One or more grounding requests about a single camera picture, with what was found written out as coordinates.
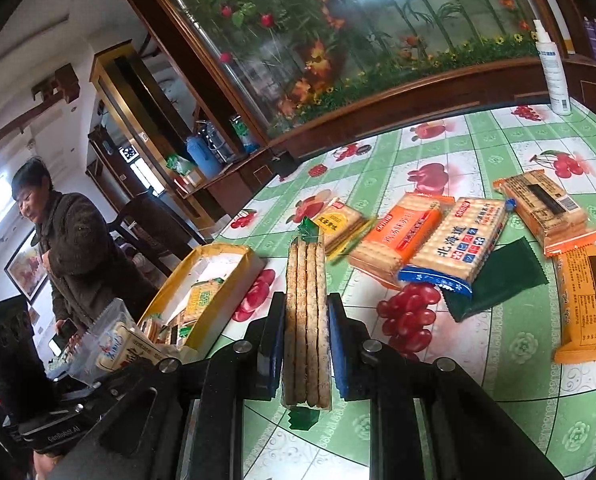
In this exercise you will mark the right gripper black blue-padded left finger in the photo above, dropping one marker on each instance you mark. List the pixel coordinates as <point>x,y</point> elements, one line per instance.
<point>172,420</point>

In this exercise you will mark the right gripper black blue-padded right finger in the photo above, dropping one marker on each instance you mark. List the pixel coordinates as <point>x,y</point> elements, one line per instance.
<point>427,420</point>

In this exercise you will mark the green Weidan cracker pack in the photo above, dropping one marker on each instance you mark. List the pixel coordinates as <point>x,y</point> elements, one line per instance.
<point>200,296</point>

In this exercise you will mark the green-striped cracker pack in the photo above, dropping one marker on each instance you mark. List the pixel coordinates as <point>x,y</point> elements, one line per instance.
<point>307,361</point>

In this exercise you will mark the orange cracker pack barcode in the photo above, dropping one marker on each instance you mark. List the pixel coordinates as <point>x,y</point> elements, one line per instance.
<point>176,331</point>

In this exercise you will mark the clear plastic bag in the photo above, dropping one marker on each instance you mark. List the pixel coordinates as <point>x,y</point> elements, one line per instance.
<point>99,348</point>

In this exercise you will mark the yellow-rimmed white tray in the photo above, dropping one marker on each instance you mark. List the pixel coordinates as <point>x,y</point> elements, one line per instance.
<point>238,265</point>

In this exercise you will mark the standing person dark jacket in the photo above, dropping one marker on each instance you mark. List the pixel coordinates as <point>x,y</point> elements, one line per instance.
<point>87,269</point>

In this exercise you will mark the framed landscape painting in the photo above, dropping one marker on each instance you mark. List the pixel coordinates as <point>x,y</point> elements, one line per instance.
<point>25,269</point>

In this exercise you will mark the blue-white cracker pack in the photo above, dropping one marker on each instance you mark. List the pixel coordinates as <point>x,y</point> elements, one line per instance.
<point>455,252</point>

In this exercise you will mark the dark green cloth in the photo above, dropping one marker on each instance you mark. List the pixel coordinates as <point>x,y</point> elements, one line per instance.
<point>508,271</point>

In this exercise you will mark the orange-front cracker pack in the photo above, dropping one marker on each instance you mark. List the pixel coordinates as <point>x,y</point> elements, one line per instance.
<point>394,240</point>

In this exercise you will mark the green fruit-print tablecloth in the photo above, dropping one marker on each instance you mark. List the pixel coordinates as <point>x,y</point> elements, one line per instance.
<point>506,341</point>

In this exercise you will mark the dark wooden chair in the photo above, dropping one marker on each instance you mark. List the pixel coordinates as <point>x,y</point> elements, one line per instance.
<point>154,230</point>

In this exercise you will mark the small yellow cracker pack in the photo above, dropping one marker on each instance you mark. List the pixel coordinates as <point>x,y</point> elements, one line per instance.
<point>339,226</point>

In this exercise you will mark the large orange snack pack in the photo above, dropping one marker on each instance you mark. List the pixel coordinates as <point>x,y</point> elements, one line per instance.
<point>576,285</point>

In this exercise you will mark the wooden sideboard cabinet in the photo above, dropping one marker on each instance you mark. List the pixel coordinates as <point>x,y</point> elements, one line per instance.
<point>230,191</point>

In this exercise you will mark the orange cracker pack label up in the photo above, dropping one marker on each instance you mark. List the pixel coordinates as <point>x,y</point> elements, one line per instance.
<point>553,217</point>

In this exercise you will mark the blue thermos jug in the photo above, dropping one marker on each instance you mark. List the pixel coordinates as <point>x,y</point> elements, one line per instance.
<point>198,149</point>

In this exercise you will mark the green-label bottle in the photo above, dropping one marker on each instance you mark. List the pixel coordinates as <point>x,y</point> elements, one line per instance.
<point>250,145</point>

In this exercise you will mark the grey thermos jug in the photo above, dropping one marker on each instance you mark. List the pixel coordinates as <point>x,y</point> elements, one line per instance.
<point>217,144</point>

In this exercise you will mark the white spray bottle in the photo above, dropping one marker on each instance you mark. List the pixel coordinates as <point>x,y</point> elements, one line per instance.
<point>553,70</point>

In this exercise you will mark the floral glass panel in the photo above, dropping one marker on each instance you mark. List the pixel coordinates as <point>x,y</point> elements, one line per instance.
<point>296,60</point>

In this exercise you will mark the purple bottle left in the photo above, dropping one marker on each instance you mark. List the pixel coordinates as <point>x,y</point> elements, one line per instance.
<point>591,34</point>

